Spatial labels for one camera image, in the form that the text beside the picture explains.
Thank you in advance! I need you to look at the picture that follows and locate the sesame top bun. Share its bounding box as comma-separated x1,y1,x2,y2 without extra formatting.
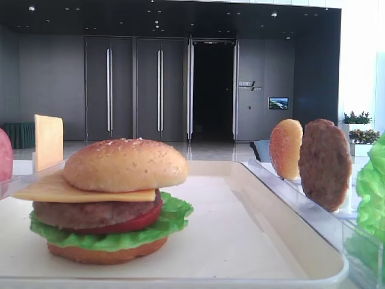
63,138,188,193

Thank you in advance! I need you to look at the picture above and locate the sesame bun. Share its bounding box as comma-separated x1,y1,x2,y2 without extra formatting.
269,119,303,180
63,138,188,193

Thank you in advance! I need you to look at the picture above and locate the green lettuce leaf in burger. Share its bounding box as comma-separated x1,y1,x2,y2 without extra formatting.
29,191,194,252

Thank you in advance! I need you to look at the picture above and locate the red tomato slice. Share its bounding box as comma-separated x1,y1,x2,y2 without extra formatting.
63,189,163,234

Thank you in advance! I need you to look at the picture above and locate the upright brown meat patty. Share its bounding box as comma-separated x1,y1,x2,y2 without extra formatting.
298,119,352,212

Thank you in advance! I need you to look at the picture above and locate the yellow cheese slice on burger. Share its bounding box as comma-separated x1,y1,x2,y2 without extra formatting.
13,170,156,203

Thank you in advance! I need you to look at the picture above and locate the upright yellow cheese slice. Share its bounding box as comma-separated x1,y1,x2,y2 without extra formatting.
33,114,64,172

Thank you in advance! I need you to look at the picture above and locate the brown meat patty in burger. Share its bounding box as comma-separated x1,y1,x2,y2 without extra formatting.
32,201,156,229

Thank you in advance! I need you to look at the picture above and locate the upright green lettuce leaf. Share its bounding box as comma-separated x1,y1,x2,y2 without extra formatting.
356,137,384,241

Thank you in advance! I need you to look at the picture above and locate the middle dark double door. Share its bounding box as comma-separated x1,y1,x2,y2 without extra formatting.
137,39,183,141

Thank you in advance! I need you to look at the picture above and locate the dark double door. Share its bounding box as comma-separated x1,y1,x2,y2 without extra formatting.
85,37,133,141
137,39,183,141

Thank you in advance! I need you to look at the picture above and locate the cream rectangular tray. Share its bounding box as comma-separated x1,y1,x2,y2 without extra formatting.
1,161,349,288

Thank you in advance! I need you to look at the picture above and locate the left dark double door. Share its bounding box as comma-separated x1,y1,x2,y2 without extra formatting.
85,37,133,141

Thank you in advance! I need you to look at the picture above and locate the bottom bun half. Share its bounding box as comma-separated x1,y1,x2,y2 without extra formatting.
48,237,168,265

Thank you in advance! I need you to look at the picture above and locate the upper potted plant box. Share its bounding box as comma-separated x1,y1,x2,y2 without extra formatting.
342,111,372,125

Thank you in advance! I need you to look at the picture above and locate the potted plant box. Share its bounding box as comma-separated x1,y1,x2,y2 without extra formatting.
349,129,380,157
342,111,372,125

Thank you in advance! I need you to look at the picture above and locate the lower potted plant box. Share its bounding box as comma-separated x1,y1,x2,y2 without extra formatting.
349,129,380,157

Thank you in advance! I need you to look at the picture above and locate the green draped table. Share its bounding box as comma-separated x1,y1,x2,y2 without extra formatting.
1,122,35,149

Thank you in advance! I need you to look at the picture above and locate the upright pink ham slice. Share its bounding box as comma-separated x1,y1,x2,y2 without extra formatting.
0,129,14,182

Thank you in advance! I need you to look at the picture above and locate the left clear acrylic rack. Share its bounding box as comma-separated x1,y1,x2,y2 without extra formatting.
1,160,67,200

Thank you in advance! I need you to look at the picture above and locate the clear acrylic rack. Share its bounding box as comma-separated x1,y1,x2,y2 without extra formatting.
244,159,384,288
1,160,67,200

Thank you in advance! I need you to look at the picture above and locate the right clear acrylic rack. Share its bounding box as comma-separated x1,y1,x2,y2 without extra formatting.
244,159,384,288

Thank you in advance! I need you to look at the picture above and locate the wall sign lettering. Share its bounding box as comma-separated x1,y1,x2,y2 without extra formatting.
238,81,262,92

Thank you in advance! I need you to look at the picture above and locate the wall display screen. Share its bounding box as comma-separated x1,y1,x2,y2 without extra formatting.
268,98,289,110

